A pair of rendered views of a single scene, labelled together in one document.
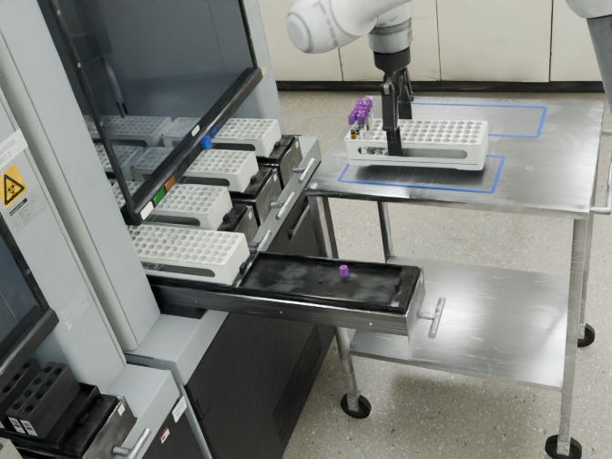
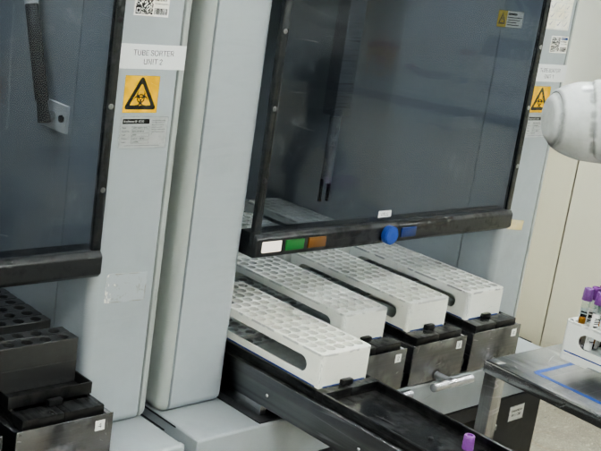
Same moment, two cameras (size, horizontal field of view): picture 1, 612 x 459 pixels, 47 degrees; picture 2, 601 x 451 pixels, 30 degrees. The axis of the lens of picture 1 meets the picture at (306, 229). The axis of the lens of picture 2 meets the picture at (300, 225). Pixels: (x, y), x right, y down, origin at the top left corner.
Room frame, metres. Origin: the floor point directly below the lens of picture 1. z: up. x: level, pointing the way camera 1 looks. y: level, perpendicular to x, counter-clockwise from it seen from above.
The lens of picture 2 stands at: (-0.32, -0.23, 1.41)
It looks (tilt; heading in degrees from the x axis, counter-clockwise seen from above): 14 degrees down; 18
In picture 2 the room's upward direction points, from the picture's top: 8 degrees clockwise
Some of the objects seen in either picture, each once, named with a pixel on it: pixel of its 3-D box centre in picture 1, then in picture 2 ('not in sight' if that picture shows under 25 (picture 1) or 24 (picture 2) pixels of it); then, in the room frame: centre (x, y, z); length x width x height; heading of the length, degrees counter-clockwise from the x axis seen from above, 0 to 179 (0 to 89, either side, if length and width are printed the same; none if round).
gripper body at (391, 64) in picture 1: (392, 67); not in sight; (1.36, -0.25, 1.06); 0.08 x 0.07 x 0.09; 154
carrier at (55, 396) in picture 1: (50, 401); (34, 362); (0.83, 0.47, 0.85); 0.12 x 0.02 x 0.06; 153
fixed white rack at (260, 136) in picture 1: (221, 137); (421, 280); (1.64, 0.16, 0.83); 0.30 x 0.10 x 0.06; 63
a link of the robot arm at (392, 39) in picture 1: (389, 33); not in sight; (1.36, -0.25, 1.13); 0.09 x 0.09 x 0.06
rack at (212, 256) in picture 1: (174, 254); (275, 335); (1.18, 0.27, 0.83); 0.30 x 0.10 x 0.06; 63
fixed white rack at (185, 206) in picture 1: (164, 207); (300, 299); (1.37, 0.30, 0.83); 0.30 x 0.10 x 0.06; 63
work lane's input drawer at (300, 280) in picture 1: (259, 283); (354, 415); (1.10, 0.11, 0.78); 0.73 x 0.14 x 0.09; 63
